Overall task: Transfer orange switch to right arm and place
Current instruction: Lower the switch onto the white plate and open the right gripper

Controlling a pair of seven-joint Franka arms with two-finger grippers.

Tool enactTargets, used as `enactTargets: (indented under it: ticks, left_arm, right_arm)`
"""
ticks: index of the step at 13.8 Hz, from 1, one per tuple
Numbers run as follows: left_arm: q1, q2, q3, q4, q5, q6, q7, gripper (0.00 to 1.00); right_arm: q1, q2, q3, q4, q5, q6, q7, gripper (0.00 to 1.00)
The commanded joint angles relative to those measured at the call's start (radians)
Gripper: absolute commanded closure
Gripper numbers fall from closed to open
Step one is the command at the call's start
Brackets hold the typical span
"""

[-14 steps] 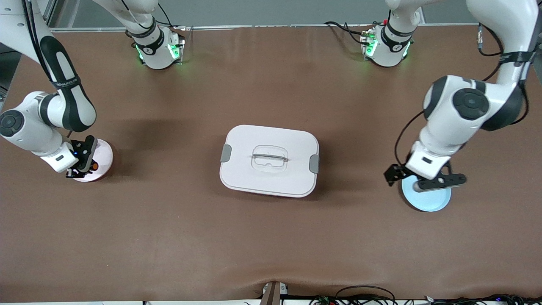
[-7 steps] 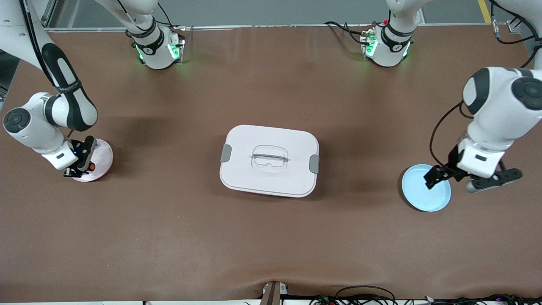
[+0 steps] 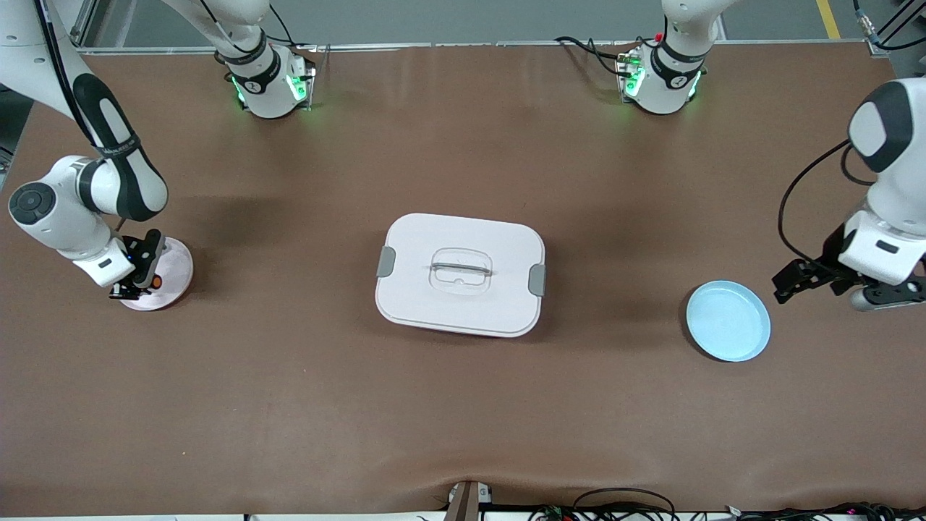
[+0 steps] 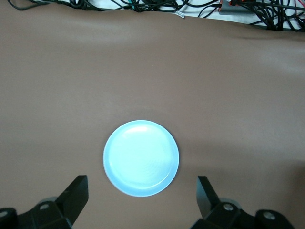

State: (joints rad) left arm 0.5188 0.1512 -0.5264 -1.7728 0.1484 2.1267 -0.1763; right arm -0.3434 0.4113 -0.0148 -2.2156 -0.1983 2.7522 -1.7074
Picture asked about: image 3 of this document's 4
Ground aluminium frame profile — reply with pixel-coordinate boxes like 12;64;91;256
43;0;98;64
867;0;926;57

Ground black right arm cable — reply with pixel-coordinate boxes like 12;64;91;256
33;0;145;232

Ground pale pink plate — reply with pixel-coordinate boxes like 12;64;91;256
119;237;195;312

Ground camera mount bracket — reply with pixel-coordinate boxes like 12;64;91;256
445;480;494;521

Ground black left base cables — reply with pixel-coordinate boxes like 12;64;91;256
555;36;634;79

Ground black cable loop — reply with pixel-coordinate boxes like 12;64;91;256
574;488;677;521

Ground black cable bundle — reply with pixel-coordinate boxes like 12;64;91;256
723;501;926;521

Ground light blue plate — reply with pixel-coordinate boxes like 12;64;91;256
686;280;772;363

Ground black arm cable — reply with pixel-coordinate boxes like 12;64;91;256
33;0;145;232
778;0;926;265

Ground aluminium table edge rail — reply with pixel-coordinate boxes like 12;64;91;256
69;40;869;53

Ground brown table mat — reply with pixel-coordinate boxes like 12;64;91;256
0;42;926;516

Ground black right base cable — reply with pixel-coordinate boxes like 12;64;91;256
246;7;319;51

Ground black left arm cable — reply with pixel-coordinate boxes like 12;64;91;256
778;0;926;265

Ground white lidded box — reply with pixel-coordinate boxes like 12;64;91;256
375;212;547;339

